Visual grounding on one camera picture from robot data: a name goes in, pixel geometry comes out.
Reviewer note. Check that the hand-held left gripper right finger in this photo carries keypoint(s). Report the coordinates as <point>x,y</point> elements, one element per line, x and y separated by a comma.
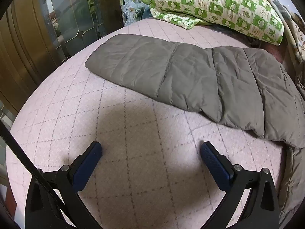
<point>214,164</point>

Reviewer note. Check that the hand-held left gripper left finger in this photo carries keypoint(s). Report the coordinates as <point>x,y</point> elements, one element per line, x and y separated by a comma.
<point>87,164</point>

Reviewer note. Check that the grey padded jacket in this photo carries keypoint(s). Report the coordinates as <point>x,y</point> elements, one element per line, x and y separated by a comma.
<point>190,76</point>

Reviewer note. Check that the wooden door with glass panel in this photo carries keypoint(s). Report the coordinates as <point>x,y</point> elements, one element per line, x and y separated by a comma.
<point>71,16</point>

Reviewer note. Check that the leaf print fleece blanket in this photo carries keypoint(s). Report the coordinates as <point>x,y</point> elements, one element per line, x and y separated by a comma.
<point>295,35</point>

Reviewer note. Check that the green checkered pillow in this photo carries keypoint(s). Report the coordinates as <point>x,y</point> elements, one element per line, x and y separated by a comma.
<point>214,4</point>

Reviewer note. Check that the floral patterned cloth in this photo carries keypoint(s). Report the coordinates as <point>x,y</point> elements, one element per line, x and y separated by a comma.
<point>128,4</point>

